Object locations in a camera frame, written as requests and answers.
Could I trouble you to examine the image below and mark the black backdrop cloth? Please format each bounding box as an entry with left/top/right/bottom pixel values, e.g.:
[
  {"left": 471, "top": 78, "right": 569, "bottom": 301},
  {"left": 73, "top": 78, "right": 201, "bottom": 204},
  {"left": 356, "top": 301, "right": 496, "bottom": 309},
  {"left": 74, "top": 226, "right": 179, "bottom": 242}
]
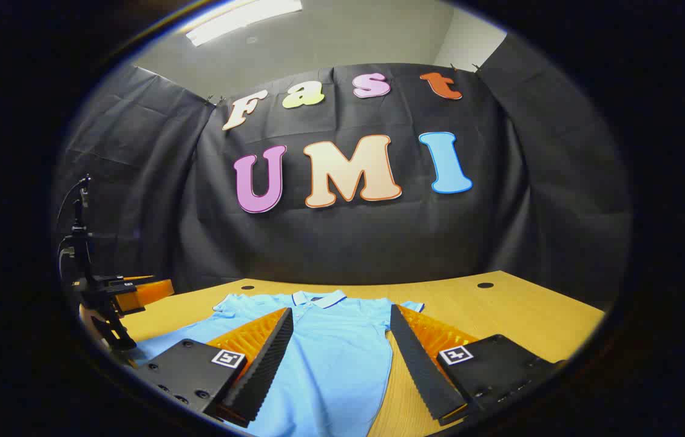
[{"left": 51, "top": 33, "right": 633, "bottom": 304}]

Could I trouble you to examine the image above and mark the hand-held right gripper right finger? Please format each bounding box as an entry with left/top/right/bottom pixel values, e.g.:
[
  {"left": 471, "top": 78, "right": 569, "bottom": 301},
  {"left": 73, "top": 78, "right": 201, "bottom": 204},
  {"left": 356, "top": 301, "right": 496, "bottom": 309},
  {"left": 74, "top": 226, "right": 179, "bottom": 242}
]
[{"left": 390, "top": 304, "right": 567, "bottom": 427}]

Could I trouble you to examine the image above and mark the ceiling light panel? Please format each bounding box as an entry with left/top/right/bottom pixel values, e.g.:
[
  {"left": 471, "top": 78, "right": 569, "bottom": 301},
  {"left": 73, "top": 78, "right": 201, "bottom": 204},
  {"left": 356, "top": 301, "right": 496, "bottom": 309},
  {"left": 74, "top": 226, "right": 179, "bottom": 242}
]
[{"left": 184, "top": 0, "right": 304, "bottom": 47}]

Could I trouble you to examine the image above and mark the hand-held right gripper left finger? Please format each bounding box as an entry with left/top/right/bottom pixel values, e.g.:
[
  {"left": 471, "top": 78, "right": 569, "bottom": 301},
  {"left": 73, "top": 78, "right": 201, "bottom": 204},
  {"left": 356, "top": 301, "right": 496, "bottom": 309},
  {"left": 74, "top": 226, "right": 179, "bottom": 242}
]
[{"left": 135, "top": 307, "right": 294, "bottom": 429}]

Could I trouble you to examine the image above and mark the light blue T-shirt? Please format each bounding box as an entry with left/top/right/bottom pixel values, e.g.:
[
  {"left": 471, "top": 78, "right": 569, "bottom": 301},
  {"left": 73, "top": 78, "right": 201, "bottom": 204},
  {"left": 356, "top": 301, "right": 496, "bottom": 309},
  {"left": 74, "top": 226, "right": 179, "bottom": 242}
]
[{"left": 130, "top": 290, "right": 425, "bottom": 437}]

